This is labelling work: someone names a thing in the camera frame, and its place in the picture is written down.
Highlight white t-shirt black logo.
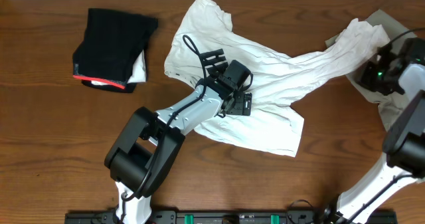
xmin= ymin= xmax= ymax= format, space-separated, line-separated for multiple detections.
xmin=164 ymin=0 xmax=389 ymax=157

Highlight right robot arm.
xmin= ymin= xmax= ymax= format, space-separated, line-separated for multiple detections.
xmin=315 ymin=38 xmax=424 ymax=223

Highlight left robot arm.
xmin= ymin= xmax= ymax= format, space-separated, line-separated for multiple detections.
xmin=104 ymin=74 xmax=253 ymax=223

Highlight beige khaki shorts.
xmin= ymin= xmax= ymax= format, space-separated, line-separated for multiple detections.
xmin=346 ymin=10 xmax=419 ymax=130

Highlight white folded garment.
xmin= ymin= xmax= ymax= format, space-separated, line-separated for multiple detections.
xmin=90 ymin=51 xmax=146 ymax=89

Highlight black folded garment red trim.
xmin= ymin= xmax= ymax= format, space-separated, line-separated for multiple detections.
xmin=72 ymin=8 xmax=158 ymax=93

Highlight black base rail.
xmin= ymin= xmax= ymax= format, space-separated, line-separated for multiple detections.
xmin=64 ymin=209 xmax=398 ymax=224

